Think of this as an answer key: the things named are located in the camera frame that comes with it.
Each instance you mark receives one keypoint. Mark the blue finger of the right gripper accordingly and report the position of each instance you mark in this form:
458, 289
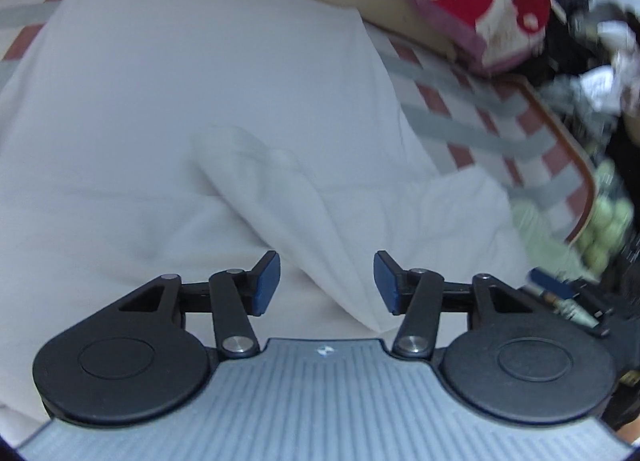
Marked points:
567, 302

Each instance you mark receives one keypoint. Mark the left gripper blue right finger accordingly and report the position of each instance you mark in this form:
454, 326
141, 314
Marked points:
416, 294

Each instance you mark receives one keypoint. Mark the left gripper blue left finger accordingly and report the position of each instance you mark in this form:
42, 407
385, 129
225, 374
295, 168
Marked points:
237, 294

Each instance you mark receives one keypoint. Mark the white garment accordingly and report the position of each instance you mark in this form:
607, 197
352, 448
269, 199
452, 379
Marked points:
65, 253

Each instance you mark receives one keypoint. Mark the light green bedsheet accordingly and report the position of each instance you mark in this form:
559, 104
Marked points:
580, 236

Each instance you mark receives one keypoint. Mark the checkered pink grey blanket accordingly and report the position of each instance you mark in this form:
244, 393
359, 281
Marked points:
490, 125

